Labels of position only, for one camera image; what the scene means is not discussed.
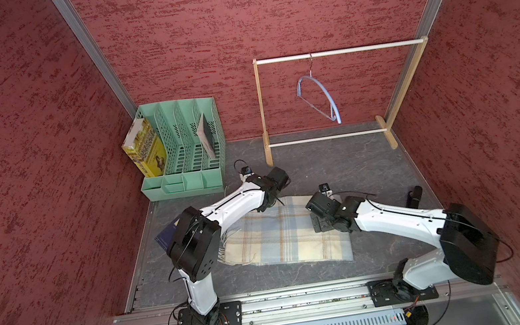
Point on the light blue clothes hanger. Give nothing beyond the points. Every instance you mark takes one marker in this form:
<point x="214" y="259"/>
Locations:
<point x="314" y="93"/>

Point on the green plastic file organizer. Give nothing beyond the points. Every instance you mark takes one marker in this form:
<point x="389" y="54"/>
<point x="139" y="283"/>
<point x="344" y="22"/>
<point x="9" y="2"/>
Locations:
<point x="189" y="171"/>

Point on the yellow book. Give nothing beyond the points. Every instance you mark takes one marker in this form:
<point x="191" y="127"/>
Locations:
<point x="144" y="147"/>

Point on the black handheld device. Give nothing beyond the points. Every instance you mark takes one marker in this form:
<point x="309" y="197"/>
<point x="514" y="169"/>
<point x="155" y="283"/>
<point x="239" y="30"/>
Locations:
<point x="414" y="197"/>

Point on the dark blue notebook yellow label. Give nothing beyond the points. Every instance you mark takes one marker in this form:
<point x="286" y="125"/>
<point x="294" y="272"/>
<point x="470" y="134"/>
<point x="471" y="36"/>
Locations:
<point x="164" y="238"/>

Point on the wooden clothes rack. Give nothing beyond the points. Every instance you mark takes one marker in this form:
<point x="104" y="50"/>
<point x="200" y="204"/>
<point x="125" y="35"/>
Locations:
<point x="385" y="123"/>

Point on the dark thin book in organizer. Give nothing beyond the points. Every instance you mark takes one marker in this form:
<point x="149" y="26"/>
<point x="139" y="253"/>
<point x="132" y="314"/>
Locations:
<point x="204" y="134"/>

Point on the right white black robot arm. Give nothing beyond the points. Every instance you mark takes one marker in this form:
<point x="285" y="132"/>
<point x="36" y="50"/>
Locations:
<point x="463" y="245"/>

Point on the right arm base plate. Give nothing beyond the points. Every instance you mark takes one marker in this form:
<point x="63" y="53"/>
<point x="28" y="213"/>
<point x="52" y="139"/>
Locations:
<point x="387" y="292"/>

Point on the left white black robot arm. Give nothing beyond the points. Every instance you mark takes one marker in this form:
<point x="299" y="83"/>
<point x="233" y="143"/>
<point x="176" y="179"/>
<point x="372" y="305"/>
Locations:
<point x="195" y="243"/>

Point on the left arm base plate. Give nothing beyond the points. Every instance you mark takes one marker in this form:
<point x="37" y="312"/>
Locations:
<point x="207" y="318"/>

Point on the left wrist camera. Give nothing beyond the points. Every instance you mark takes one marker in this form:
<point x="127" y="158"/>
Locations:
<point x="245" y="172"/>

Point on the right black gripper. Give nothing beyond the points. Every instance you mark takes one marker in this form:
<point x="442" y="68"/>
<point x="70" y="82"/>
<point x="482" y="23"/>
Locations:
<point x="319" y="223"/>

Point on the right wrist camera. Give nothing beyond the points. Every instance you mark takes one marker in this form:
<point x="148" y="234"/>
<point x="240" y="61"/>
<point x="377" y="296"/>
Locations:
<point x="325" y="189"/>

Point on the plaid beige blue scarf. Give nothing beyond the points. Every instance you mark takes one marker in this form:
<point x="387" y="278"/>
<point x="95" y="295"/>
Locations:
<point x="283" y="234"/>

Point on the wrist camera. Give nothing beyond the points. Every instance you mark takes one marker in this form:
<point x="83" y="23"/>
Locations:
<point x="245" y="172"/>
<point x="325" y="189"/>

